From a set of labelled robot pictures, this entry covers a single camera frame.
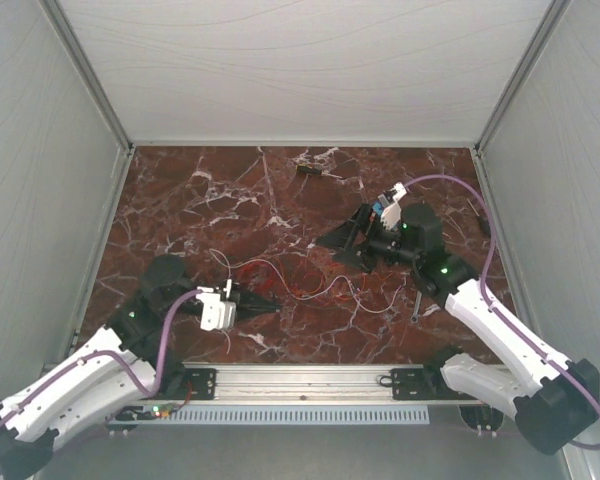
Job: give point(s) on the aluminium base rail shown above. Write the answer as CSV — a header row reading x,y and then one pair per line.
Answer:
x,y
300,384

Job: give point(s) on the silver ratchet wrench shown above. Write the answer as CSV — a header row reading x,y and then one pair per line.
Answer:
x,y
416,309

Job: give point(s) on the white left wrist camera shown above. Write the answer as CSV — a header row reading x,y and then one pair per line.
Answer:
x,y
217,310

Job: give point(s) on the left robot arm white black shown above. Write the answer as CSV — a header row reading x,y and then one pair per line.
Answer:
x,y
126,360

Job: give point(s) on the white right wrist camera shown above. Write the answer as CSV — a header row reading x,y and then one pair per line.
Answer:
x,y
387,207

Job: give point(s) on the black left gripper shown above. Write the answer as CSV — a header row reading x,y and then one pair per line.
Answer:
x,y
250,305

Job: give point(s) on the grey slotted cable duct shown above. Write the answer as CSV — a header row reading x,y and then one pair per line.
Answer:
x,y
303,415

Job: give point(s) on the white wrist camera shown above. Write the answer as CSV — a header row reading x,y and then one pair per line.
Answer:
x,y
387,207
217,310

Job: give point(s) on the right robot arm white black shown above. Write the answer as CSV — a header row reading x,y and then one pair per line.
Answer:
x,y
551,398

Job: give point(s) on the black small tool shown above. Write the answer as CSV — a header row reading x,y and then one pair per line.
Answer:
x,y
481,220

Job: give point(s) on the yellow black screwdriver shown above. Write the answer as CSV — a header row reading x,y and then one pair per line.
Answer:
x,y
310,170

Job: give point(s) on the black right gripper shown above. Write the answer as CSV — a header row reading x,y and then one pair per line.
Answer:
x,y
342,237

